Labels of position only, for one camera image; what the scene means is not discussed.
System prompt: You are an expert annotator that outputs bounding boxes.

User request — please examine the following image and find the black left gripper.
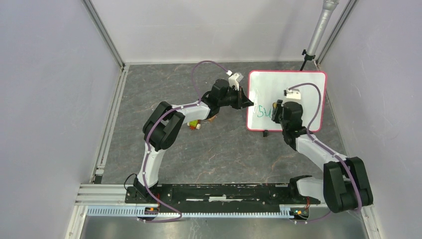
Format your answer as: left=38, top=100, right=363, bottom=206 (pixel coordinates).
left=218, top=86, right=252, bottom=110

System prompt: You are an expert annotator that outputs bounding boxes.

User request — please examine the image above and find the pink framed whiteboard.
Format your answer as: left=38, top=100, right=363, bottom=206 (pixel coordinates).
left=246, top=70, right=327, bottom=132

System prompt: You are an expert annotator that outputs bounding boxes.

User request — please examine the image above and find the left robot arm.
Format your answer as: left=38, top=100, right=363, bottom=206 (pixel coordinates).
left=133, top=79, right=254, bottom=203

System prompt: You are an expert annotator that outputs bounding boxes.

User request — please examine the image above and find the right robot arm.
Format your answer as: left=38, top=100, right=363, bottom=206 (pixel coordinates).
left=271, top=100, right=374, bottom=213

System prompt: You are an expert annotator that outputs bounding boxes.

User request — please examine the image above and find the red yellow toy block car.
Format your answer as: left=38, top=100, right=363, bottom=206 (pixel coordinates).
left=187, top=119, right=201, bottom=130

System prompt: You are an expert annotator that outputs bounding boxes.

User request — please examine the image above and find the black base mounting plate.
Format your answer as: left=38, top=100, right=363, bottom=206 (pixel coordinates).
left=125, top=183, right=321, bottom=215

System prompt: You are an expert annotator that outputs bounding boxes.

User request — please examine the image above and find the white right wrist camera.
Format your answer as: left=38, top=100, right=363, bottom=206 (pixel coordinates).
left=284, top=89, right=302, bottom=101

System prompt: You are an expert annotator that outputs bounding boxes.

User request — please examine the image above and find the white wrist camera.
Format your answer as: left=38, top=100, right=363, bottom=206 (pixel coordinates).
left=228, top=72, right=244, bottom=91
left=284, top=89, right=302, bottom=101

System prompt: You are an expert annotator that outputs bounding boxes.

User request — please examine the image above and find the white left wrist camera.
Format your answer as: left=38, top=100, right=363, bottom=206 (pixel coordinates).
left=228, top=72, right=244, bottom=91

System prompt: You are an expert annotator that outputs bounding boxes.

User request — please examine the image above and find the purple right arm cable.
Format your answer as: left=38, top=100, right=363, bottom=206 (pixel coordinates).
left=290, top=82, right=363, bottom=225

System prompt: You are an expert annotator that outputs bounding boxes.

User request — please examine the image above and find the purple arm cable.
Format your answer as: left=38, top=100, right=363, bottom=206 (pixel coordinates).
left=136, top=60, right=233, bottom=224
left=290, top=82, right=363, bottom=225

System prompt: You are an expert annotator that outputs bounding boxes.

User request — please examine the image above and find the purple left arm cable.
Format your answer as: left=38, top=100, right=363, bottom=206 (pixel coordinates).
left=136, top=60, right=233, bottom=224

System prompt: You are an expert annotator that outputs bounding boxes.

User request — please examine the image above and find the white slotted cable duct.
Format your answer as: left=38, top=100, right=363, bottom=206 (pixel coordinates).
left=86, top=206, right=309, bottom=219

